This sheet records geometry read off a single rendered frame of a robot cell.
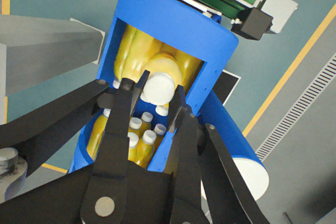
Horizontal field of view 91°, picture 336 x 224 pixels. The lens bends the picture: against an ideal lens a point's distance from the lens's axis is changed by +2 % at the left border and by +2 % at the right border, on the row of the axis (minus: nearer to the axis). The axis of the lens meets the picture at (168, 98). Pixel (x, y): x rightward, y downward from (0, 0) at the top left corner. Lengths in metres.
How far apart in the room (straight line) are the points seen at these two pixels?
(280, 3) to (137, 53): 0.55
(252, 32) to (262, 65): 1.20
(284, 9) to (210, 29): 0.50
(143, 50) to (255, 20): 0.34
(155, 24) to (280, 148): 2.17
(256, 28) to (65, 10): 1.52
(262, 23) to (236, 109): 1.33
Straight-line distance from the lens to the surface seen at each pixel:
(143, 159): 0.54
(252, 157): 0.75
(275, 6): 0.76
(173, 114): 0.16
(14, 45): 0.88
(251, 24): 0.57
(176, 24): 0.29
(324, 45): 2.02
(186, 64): 0.39
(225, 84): 1.52
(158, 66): 0.23
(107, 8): 1.62
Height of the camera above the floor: 1.52
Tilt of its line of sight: 67 degrees down
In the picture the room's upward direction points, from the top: 176 degrees counter-clockwise
